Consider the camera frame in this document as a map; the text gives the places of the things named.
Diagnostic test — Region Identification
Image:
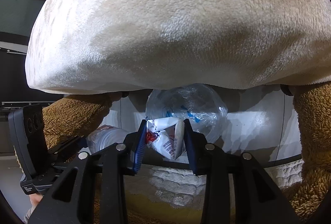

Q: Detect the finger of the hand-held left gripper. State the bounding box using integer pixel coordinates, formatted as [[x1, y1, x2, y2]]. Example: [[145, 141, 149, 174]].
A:
[[47, 135, 88, 162]]

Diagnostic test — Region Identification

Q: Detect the person's left hand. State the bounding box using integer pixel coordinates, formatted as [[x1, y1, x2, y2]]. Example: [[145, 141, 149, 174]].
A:
[[24, 194, 44, 224]]

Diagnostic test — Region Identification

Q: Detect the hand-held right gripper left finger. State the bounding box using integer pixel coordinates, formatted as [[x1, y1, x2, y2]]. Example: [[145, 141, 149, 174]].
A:
[[28, 119, 148, 224]]

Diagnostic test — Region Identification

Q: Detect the white ribbed mat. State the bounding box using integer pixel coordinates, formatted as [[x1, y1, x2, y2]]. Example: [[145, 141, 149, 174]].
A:
[[150, 159, 306, 209]]

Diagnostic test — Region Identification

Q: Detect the white paper wrapper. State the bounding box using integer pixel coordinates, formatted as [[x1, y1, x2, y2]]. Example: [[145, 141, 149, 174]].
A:
[[146, 118, 185, 161]]

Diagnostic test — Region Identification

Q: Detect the clear plastic bottle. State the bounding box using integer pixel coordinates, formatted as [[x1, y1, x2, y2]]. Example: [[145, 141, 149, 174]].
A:
[[145, 83, 228, 144], [85, 125, 130, 155]]

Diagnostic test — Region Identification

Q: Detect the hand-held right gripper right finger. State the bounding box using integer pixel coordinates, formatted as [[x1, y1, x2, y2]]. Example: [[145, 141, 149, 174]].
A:
[[183, 118, 302, 224]]

